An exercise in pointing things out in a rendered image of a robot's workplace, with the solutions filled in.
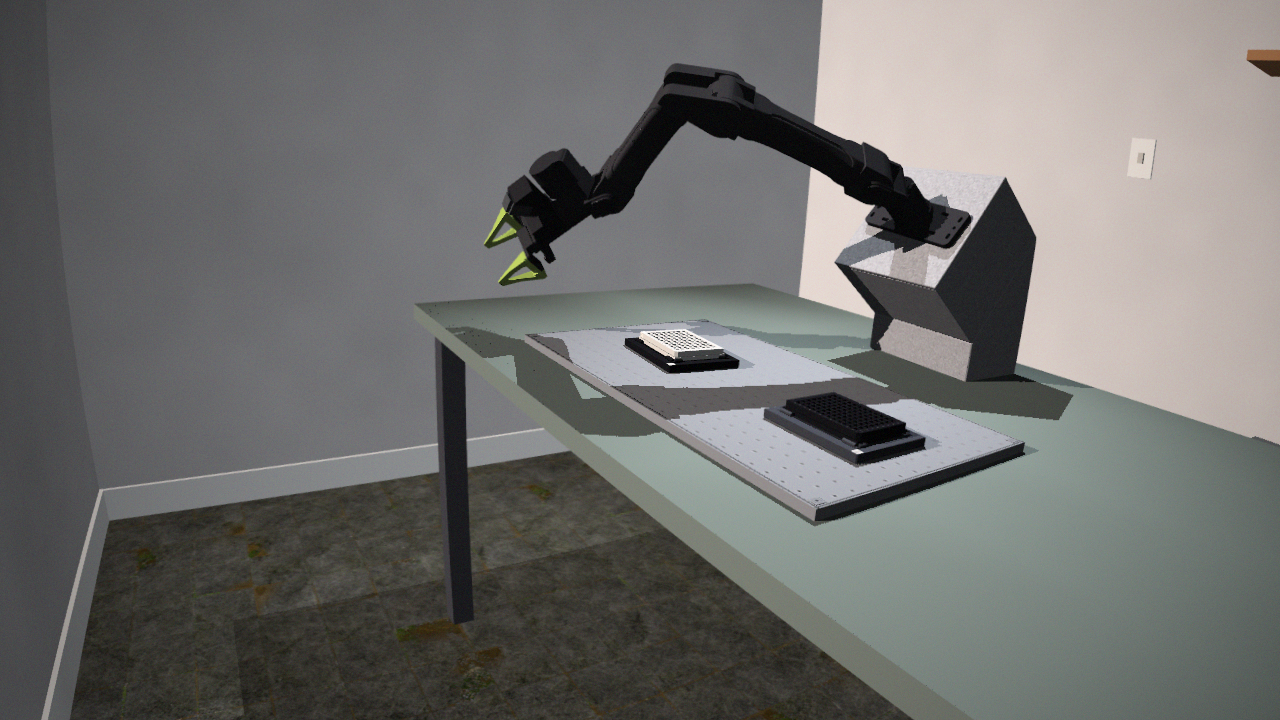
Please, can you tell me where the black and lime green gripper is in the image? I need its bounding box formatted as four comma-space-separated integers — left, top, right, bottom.
484, 208, 572, 286

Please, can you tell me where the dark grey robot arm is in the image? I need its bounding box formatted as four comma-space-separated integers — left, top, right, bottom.
502, 63, 972, 249

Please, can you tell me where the white well plate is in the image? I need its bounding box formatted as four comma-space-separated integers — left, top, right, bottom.
639, 329, 724, 361

